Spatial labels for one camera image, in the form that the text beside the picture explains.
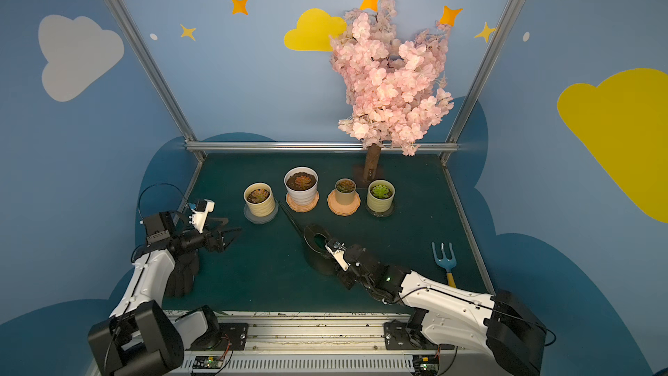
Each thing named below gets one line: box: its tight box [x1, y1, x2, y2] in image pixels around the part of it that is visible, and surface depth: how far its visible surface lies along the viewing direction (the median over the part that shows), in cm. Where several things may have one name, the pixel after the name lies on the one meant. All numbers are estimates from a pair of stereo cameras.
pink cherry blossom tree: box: [329, 0, 455, 182], surface depth 68 cm
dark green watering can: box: [278, 201, 340, 276], surface depth 82 cm
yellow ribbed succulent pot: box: [243, 182, 275, 218], surface depth 100 cm
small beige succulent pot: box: [334, 177, 357, 206], surface depth 103 cm
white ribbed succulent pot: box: [283, 166, 320, 207], surface depth 103 cm
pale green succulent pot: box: [366, 179, 396, 214], surface depth 103 cm
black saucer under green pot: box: [364, 202, 395, 217], surface depth 103 cm
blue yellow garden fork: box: [431, 241, 457, 289], surface depth 92 cm
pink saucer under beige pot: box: [327, 188, 361, 217], surface depth 106 cm
